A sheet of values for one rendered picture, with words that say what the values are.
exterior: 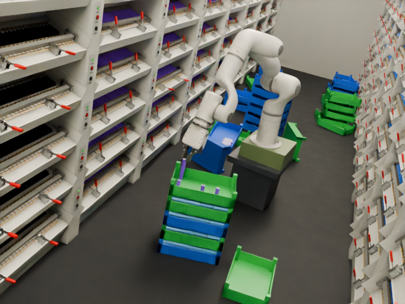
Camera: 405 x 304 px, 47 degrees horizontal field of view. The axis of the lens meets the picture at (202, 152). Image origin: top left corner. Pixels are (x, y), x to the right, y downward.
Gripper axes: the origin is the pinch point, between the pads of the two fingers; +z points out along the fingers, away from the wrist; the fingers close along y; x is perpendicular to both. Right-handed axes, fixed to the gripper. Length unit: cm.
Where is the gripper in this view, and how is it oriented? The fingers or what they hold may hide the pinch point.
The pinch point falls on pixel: (186, 157)
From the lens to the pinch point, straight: 215.7
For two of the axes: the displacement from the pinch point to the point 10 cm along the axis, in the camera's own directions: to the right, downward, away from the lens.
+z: -4.1, 9.1, 0.4
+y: -8.1, -3.9, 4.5
